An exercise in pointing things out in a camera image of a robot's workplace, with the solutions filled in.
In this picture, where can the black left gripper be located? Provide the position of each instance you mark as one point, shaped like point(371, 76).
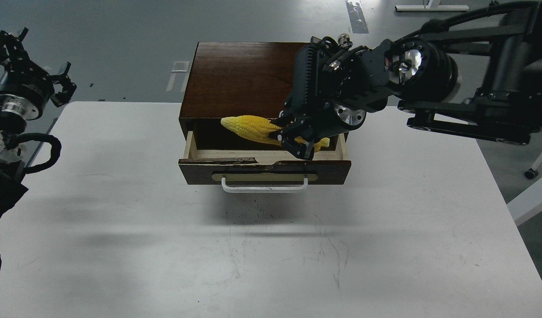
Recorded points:
point(23, 78)

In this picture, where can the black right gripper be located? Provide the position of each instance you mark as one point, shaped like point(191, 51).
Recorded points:
point(335, 85)

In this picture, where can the wooden drawer with white handle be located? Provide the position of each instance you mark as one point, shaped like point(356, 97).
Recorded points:
point(264, 171)

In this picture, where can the yellow corn cob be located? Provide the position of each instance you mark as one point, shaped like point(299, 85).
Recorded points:
point(252, 128)

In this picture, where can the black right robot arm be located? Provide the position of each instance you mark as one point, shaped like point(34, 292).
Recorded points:
point(476, 75)

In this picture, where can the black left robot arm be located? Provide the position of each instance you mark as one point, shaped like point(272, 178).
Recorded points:
point(15, 112)

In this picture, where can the dark wooden drawer cabinet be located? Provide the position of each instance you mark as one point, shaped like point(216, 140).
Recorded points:
point(229, 79)

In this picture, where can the grey floor tape strip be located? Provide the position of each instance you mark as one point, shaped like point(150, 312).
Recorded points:
point(358, 24)

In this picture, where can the white desk leg base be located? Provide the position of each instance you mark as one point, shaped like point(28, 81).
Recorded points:
point(431, 5)

